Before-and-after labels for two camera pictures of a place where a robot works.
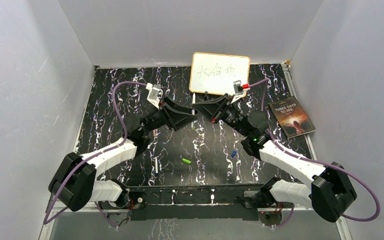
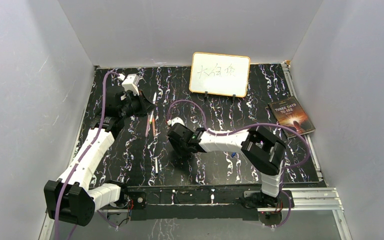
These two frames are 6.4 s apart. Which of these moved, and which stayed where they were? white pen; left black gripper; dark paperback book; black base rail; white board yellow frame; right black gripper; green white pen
Moved: right black gripper; green white pen; left black gripper
Stayed: black base rail; dark paperback book; white pen; white board yellow frame
